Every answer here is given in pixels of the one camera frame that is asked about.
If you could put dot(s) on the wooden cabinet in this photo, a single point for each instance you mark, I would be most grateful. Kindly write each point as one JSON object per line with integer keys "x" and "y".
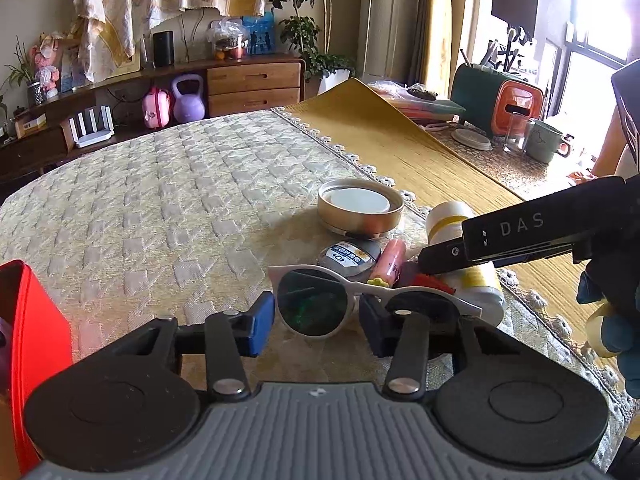
{"x": 250, "y": 80}

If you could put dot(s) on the white and yellow bottle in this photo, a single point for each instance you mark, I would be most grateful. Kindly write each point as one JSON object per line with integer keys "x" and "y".
{"x": 482, "y": 285}

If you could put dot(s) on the tall potted plant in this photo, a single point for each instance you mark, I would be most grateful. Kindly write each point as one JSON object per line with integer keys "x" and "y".
{"x": 300, "y": 30}

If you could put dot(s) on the gold round tin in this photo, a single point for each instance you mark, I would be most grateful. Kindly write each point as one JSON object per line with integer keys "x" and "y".
{"x": 350, "y": 200}

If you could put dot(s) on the yellow curtain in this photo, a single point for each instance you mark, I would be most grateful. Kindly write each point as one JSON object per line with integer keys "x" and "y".
{"x": 436, "y": 25}

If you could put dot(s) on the green mug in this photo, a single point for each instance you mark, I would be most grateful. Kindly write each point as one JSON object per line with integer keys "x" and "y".
{"x": 542, "y": 140}

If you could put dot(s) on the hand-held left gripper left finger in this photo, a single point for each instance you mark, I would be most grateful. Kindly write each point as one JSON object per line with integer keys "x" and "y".
{"x": 260, "y": 327}

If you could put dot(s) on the yellow table mat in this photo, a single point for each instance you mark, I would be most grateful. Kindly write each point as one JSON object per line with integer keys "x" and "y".
{"x": 425, "y": 160}

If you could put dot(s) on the plastic bag of fruit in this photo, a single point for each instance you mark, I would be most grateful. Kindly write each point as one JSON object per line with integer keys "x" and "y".
{"x": 227, "y": 40}

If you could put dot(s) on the cream quilted tablecloth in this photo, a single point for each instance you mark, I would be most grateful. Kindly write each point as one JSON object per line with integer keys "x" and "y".
{"x": 175, "y": 210}

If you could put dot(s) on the red fuzzy item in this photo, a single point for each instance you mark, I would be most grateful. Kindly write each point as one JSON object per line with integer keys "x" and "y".
{"x": 430, "y": 281}

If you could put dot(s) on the white router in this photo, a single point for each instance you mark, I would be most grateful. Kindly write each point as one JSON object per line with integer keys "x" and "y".
{"x": 92, "y": 132}

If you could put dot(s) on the stack of flat packets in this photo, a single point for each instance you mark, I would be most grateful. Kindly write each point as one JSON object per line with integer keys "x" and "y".
{"x": 425, "y": 105}

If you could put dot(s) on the white round lid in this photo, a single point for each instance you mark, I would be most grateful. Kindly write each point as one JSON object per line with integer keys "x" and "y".
{"x": 471, "y": 139}

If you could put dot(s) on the person's right hand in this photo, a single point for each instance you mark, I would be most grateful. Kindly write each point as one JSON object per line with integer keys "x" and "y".
{"x": 629, "y": 335}

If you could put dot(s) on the clear glass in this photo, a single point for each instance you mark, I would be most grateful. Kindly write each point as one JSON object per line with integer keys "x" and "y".
{"x": 515, "y": 135}

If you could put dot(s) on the grey round case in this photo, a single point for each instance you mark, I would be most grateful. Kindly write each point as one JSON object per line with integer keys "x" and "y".
{"x": 347, "y": 257}

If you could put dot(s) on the green storage container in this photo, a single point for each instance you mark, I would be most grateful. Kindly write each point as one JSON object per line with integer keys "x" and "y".
{"x": 475, "y": 92}

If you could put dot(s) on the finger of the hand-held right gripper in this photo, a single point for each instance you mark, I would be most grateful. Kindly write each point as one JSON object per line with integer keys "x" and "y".
{"x": 442, "y": 257}

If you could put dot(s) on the purple kettlebell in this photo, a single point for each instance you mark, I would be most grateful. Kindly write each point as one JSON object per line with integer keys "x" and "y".
{"x": 189, "y": 105}

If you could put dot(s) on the pale tape roll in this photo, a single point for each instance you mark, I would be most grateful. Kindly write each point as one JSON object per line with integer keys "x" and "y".
{"x": 597, "y": 332}

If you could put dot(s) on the small potted plant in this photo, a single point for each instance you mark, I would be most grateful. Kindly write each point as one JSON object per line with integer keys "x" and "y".
{"x": 35, "y": 92}

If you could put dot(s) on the pink toy suitcase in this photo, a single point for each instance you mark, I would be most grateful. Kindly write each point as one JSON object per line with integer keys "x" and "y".
{"x": 157, "y": 110}

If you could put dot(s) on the pink tube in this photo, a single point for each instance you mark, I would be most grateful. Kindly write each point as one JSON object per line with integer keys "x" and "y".
{"x": 392, "y": 257}

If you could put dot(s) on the small cardboard box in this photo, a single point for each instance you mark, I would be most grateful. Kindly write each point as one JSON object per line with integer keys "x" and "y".
{"x": 31, "y": 125}

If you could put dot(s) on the red box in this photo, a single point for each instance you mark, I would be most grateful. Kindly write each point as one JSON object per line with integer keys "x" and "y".
{"x": 40, "y": 320}

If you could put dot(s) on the pink plush doll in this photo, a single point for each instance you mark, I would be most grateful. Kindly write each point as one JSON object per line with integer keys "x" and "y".
{"x": 46, "y": 65}

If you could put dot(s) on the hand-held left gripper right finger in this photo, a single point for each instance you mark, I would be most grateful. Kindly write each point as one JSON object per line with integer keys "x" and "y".
{"x": 374, "y": 332}

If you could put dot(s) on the black speaker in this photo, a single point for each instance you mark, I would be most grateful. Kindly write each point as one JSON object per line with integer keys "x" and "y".
{"x": 163, "y": 50}

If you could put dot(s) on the white sunglasses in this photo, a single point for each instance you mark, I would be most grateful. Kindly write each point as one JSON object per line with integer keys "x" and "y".
{"x": 305, "y": 305}

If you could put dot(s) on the person's right forearm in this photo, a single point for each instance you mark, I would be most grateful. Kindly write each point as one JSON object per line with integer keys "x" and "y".
{"x": 607, "y": 147}

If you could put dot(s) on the orange box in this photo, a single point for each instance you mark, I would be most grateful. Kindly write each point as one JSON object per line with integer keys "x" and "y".
{"x": 520, "y": 105}

